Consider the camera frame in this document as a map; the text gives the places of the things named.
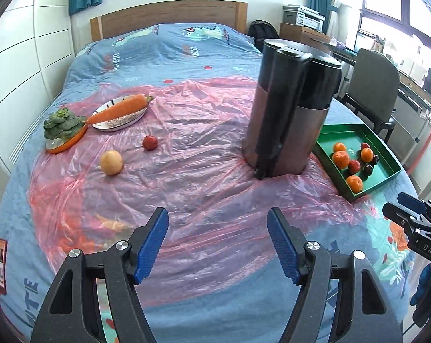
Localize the dark plum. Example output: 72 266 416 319
370 155 380 166
362 164 373 177

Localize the red apple fruit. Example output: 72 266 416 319
348 159 362 174

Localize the large orange mandarin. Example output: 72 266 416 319
332 150 350 170

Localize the small orange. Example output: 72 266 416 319
332 143 347 153

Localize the right blue white gloved hand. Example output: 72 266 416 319
410 263 431 328

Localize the green tray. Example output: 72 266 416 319
313 124 402 202

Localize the red smartphone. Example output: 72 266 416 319
0 238 8 295

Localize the desk by window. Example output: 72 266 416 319
387 71 431 165

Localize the grey office chair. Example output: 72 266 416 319
341 49 400 143

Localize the yellow pear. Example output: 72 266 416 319
100 150 123 176

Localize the black silver cylindrical appliance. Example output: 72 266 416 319
242 39 342 179

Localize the orange oval dish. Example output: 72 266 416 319
44 122 90 155

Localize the small red tomato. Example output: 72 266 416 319
142 135 159 151

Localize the green leafy bok choy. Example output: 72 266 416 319
43 107 87 141

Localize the pink plastic sheet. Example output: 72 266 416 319
29 77 378 307

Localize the white oval plate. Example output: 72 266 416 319
91 95 148 132

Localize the wooden nightstand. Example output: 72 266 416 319
280 23 332 46

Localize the grey printer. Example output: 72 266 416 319
283 5 325 33

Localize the large orange carrot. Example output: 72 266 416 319
87 95 153 125

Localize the black backpack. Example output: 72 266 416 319
247 20 279 52

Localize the wooden headboard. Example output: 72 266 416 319
90 0 248 42

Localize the white wardrobe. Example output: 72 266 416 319
0 0 74 174

